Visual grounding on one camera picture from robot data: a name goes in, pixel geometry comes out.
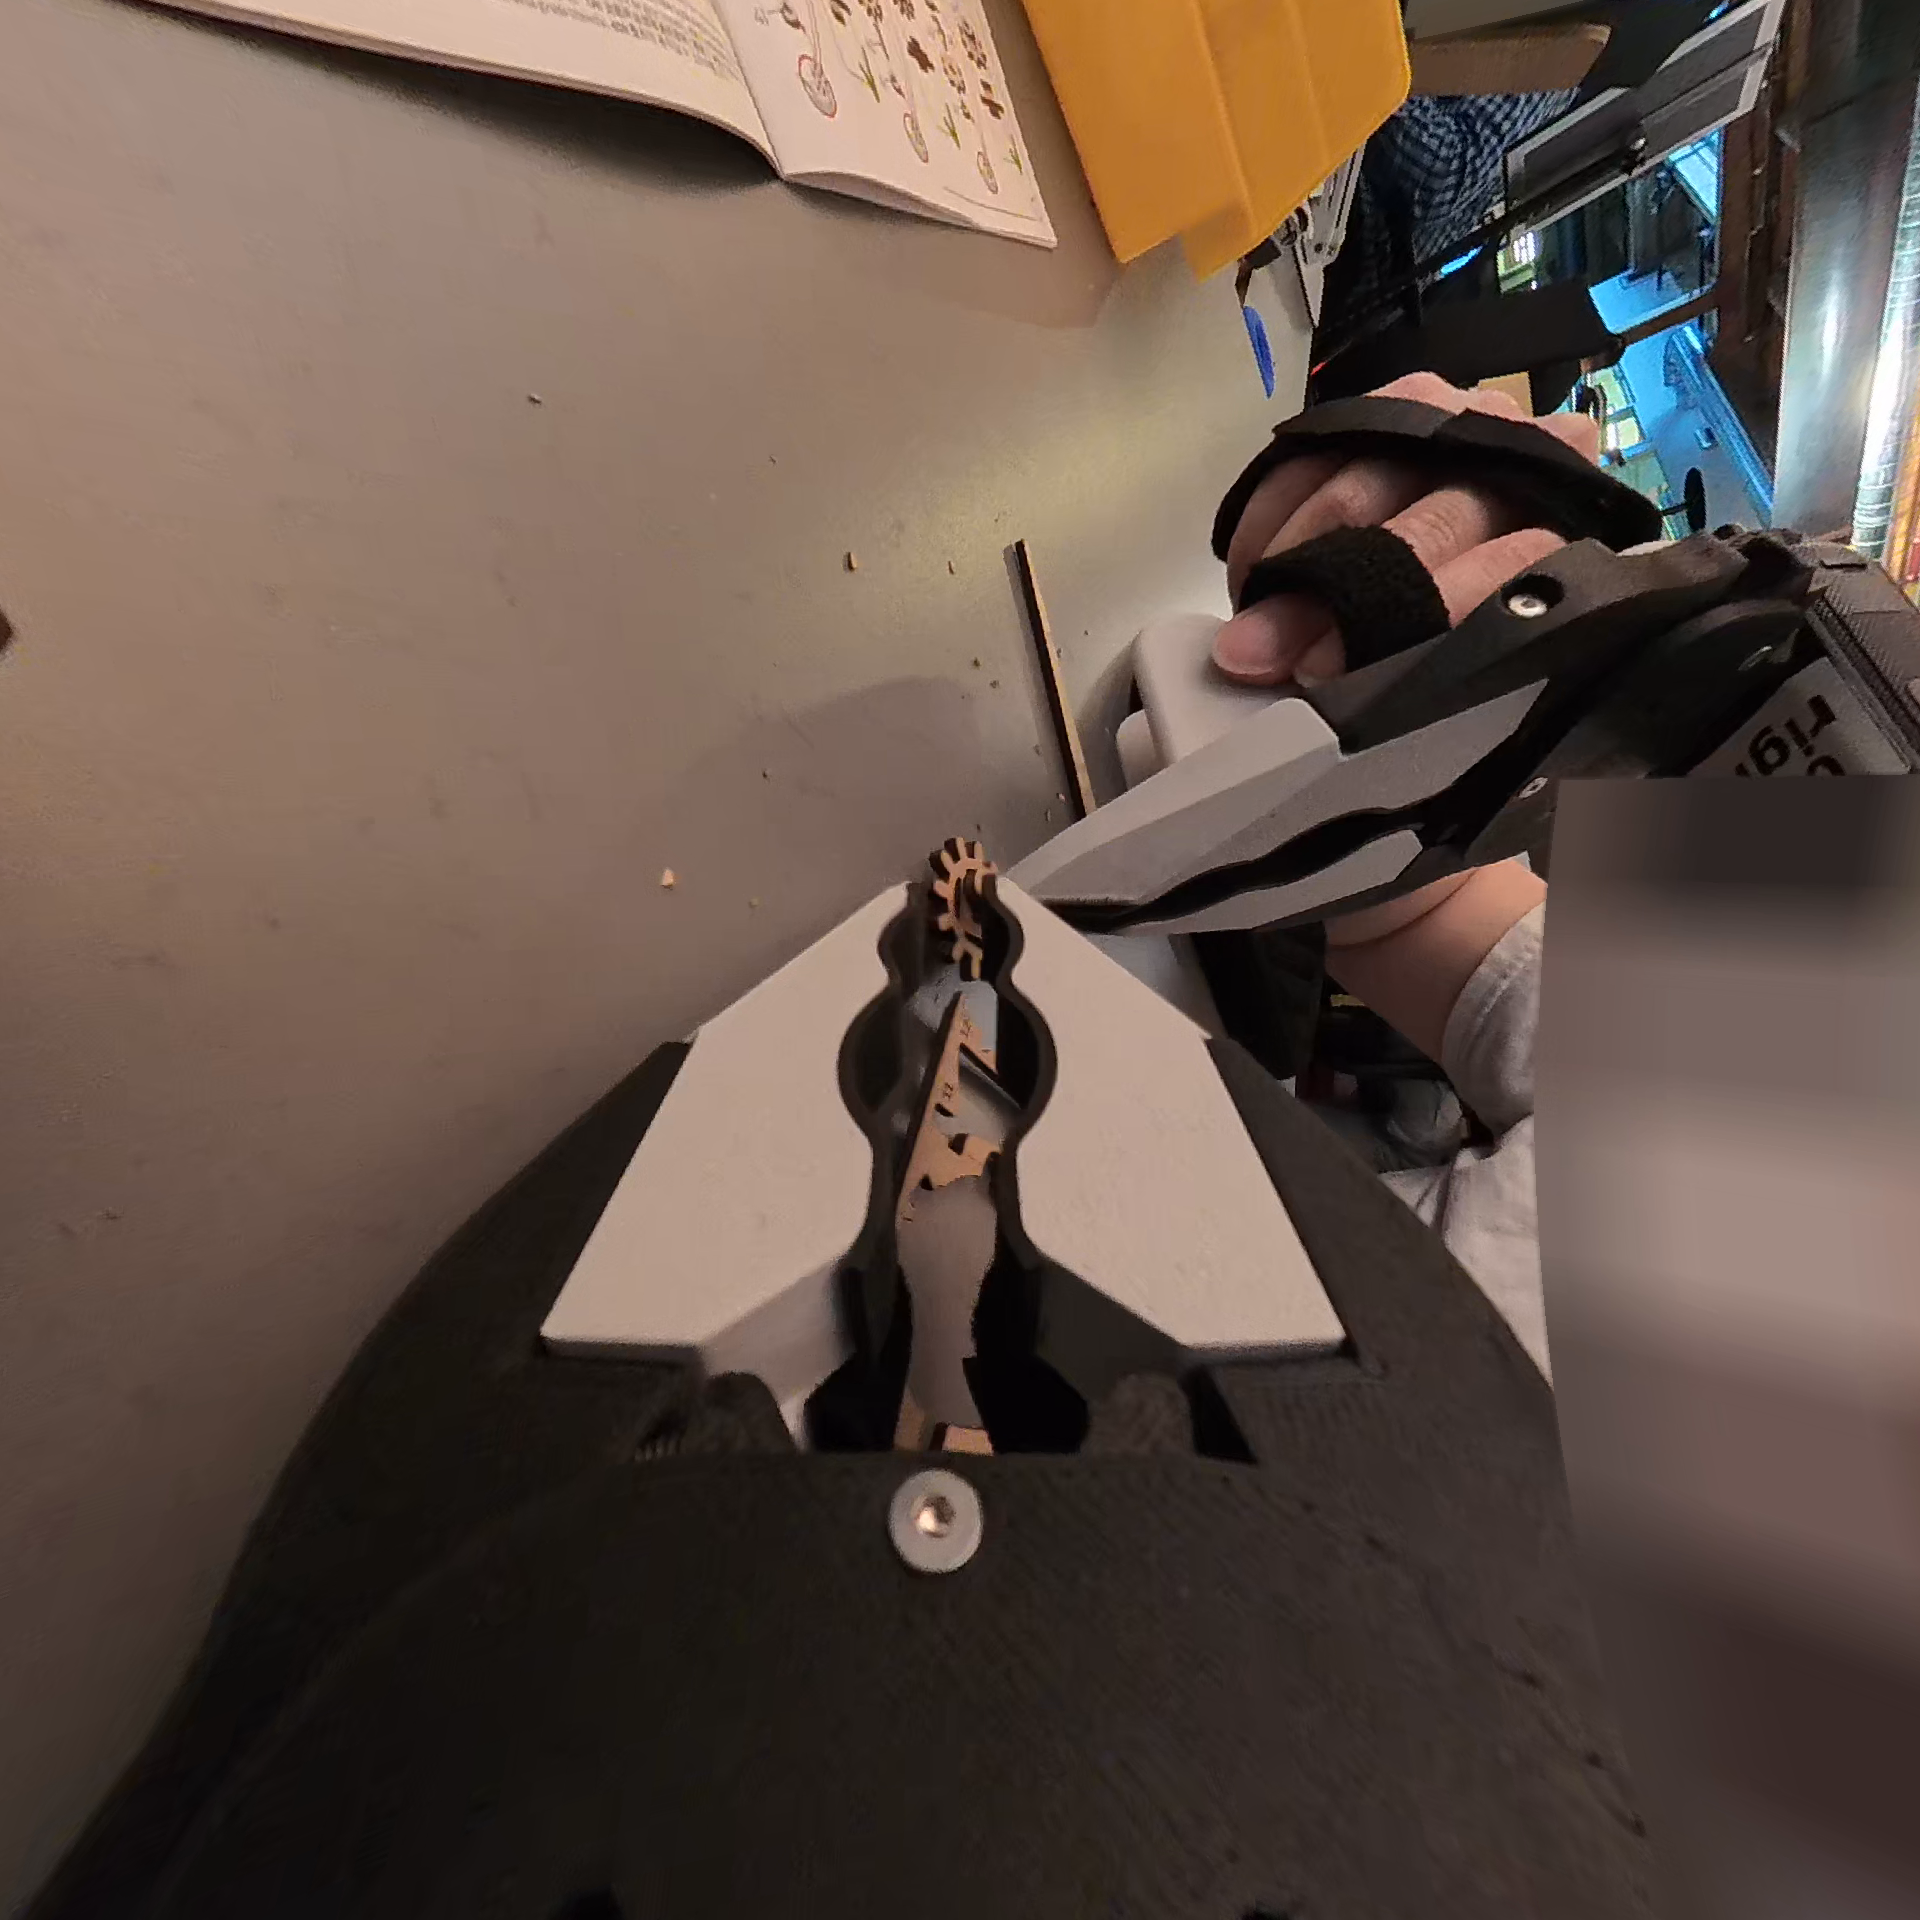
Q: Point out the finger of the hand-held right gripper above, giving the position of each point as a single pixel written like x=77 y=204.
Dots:
x=1336 y=893
x=1230 y=797

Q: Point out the person's right hand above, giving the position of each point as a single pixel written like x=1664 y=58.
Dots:
x=1348 y=481

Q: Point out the computer monitor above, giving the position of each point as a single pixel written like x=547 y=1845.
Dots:
x=1651 y=89

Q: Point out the thin wooden stick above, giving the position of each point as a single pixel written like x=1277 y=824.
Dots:
x=1049 y=676

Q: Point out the small wooden gear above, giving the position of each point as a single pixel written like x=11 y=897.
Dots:
x=955 y=879

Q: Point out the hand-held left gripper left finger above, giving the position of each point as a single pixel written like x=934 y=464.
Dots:
x=721 y=1200

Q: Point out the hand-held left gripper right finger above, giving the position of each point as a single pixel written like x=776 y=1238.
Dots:
x=1171 y=1200

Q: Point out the laser-cut wooden parts sheet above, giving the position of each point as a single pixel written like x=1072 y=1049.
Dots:
x=937 y=1156

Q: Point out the yellow plastic bin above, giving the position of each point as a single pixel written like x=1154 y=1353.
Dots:
x=1200 y=119

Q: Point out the blue plastic object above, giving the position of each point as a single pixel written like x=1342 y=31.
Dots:
x=1260 y=353

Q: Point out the paper instruction booklet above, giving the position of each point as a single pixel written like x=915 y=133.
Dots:
x=675 y=61

